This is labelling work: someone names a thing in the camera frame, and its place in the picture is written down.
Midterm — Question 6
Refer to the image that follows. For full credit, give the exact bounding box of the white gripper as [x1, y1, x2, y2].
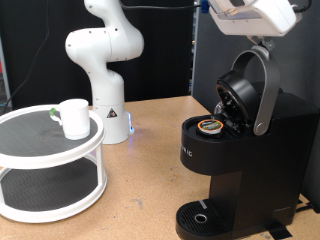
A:
[208, 0, 303, 52]

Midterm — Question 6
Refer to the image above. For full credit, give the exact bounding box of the orange-rimmed coffee pod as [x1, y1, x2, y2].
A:
[197, 118, 225, 136]

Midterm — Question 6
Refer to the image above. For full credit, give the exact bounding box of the black Keurig coffee machine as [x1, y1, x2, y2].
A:
[175, 44, 320, 240]

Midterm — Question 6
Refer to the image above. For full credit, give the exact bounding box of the white mug green-marked handle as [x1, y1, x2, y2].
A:
[49, 98, 91, 141]

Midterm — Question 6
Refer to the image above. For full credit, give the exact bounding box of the dark grey partition panel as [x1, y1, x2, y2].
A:
[191, 0, 320, 214]

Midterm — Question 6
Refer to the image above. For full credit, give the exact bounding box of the black backdrop curtain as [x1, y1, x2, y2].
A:
[0, 0, 195, 111]

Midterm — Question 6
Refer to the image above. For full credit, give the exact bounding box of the black tape strip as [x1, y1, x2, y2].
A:
[265, 221, 294, 240]

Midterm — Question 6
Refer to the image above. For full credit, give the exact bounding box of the white two-tier turntable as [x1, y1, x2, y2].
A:
[0, 104, 108, 224]

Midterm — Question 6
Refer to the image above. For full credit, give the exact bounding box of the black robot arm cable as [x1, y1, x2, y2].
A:
[118, 0, 313, 14]

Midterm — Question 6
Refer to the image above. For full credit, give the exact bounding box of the thin black dangling cable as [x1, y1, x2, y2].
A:
[1, 0, 51, 113]

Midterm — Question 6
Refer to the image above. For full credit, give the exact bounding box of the grey metal frame post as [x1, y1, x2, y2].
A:
[0, 36, 12, 113]

